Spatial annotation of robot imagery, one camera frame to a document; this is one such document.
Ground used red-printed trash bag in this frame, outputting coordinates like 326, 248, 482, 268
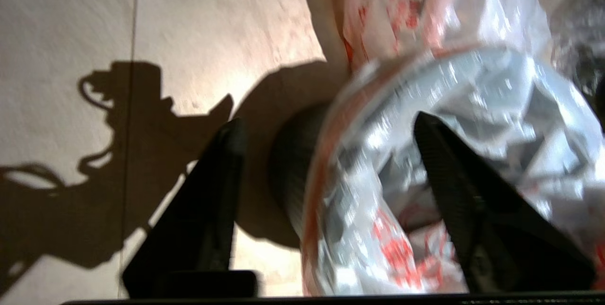
340, 0, 551, 74

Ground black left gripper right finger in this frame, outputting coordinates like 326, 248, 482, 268
414, 111, 596, 294

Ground black round trash bin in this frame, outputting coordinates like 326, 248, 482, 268
268, 104, 331, 230

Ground crumpled clear plastic bag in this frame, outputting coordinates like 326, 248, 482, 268
551, 0, 605, 121

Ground new white plastic bag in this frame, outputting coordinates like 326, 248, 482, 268
300, 43, 605, 296

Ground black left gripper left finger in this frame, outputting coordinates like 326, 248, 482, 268
121, 118, 258, 298

